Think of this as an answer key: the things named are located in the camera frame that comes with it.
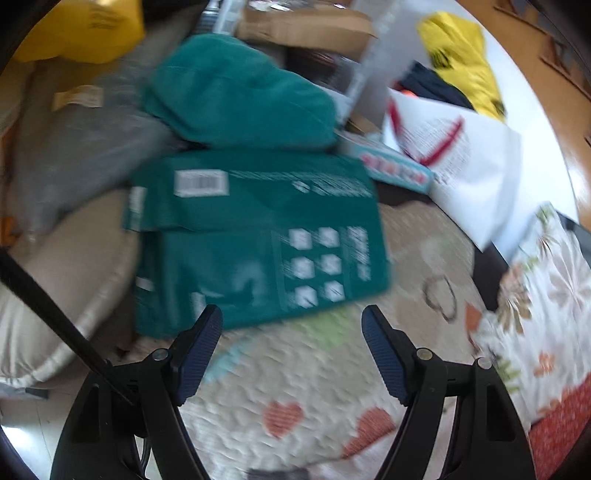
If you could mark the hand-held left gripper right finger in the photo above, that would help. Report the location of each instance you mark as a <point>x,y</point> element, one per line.
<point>384,357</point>

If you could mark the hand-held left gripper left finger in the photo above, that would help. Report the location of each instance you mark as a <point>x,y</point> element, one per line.
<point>197,357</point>

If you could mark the heart print quilt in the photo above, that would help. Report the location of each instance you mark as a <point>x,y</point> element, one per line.
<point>295,392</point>

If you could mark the green plastic package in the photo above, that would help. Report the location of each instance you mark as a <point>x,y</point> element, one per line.
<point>240,230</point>

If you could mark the beige cushion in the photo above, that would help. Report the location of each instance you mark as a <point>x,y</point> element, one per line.
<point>69,277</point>

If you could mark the white floral pillow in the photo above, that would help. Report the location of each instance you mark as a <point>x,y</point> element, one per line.
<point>549,295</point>

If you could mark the teal box with red label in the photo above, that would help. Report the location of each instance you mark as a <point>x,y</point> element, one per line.
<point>392,168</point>

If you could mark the orange floral blanket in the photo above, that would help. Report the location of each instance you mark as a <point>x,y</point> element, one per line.
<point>565,429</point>

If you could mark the white paper bag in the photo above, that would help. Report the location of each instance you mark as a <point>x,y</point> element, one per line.
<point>480,175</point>

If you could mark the grey plastic bag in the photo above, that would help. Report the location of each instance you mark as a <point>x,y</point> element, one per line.
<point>83,152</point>

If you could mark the teal green cloth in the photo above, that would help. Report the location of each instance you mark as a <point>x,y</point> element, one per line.
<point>235,92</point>

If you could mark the navy cloth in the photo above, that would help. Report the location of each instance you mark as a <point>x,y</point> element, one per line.
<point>434,85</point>

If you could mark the yellow plastic bag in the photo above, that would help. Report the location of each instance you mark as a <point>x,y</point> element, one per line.
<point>78,27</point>
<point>466,55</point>

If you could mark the cardboard box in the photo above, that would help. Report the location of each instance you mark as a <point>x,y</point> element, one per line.
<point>300,27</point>

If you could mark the white metal rack post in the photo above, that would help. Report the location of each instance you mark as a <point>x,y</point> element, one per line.
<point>376,55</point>

